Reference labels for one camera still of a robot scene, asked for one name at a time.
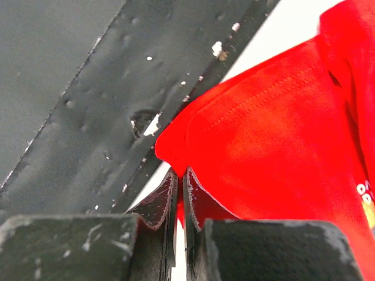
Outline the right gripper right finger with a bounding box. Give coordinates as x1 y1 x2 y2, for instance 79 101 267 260
182 169 363 280

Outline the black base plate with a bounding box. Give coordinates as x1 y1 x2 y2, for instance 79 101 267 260
1 1 277 220

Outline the bright red t-shirt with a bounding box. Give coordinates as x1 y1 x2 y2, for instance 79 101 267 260
155 1 374 280

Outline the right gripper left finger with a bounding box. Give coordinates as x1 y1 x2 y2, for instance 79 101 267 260
1 170 178 280

